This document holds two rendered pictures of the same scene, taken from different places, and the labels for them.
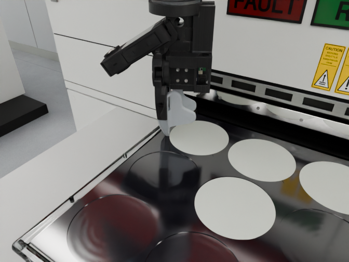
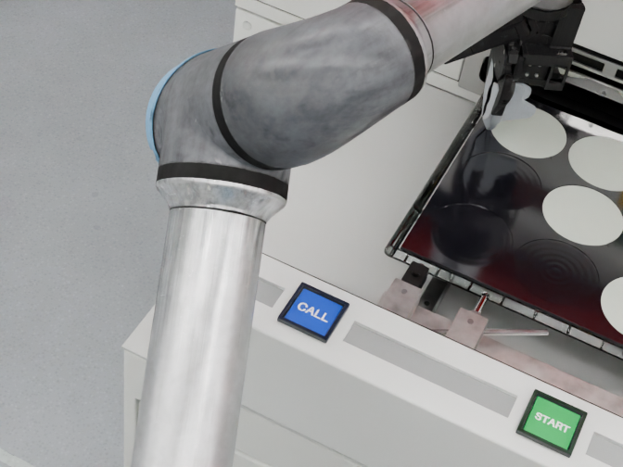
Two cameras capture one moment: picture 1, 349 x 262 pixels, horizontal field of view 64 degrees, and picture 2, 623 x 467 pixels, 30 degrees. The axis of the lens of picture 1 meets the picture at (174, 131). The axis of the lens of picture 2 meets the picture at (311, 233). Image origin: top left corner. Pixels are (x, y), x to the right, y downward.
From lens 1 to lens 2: 109 cm
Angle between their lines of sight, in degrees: 16
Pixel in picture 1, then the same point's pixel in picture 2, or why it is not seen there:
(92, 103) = not seen: hidden behind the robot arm
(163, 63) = (518, 58)
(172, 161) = (505, 166)
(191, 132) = (518, 125)
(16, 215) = (311, 229)
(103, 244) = (469, 249)
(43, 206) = (336, 219)
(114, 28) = not seen: outside the picture
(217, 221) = (568, 230)
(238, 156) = (580, 160)
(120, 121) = not seen: hidden behind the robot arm
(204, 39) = (565, 36)
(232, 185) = (578, 195)
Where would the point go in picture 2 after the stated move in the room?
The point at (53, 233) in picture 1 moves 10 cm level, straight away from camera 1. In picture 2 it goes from (417, 240) to (361, 189)
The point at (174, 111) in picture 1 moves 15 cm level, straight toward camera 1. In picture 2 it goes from (512, 105) to (540, 190)
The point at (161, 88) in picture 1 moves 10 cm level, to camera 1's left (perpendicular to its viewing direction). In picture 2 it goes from (511, 85) to (430, 83)
